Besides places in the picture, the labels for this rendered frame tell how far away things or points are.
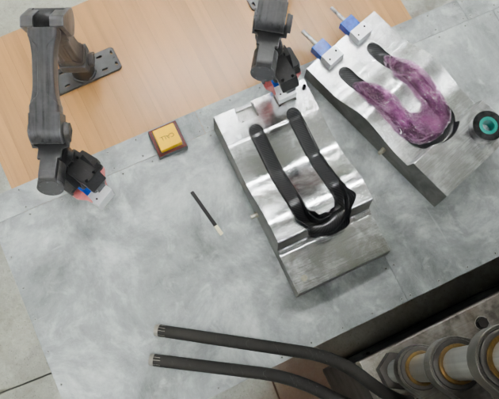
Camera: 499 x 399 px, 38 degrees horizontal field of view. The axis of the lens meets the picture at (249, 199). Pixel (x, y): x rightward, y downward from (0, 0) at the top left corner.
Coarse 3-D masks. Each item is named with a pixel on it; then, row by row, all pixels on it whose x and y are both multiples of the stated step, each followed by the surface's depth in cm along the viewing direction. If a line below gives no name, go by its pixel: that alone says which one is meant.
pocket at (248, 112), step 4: (248, 104) 188; (252, 104) 188; (240, 108) 188; (244, 108) 188; (248, 108) 189; (252, 108) 189; (236, 112) 188; (240, 112) 189; (244, 112) 189; (248, 112) 189; (252, 112) 189; (256, 112) 188; (240, 116) 189; (244, 116) 189; (248, 116) 189; (252, 116) 189; (256, 116) 189; (240, 120) 188; (244, 120) 188
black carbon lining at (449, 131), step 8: (368, 48) 196; (376, 48) 196; (376, 56) 196; (384, 64) 194; (344, 72) 194; (352, 72) 194; (344, 80) 194; (352, 80) 194; (360, 80) 193; (352, 88) 192; (448, 128) 189; (456, 128) 186; (440, 136) 189; (448, 136) 189; (416, 144) 188; (424, 144) 188; (432, 144) 188
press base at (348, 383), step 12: (492, 288) 246; (468, 300) 241; (444, 312) 238; (420, 324) 239; (396, 336) 232; (372, 348) 229; (324, 372) 248; (336, 372) 223; (336, 384) 234; (348, 384) 212; (360, 384) 193; (348, 396) 221; (360, 396) 200
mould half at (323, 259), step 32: (224, 128) 185; (288, 128) 186; (320, 128) 186; (256, 160) 184; (288, 160) 184; (256, 192) 180; (320, 192) 177; (288, 224) 174; (352, 224) 183; (288, 256) 180; (320, 256) 180; (352, 256) 180
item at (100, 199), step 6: (84, 192) 173; (90, 192) 172; (102, 192) 172; (108, 192) 172; (90, 198) 172; (96, 198) 172; (102, 198) 172; (108, 198) 175; (96, 204) 173; (102, 204) 174
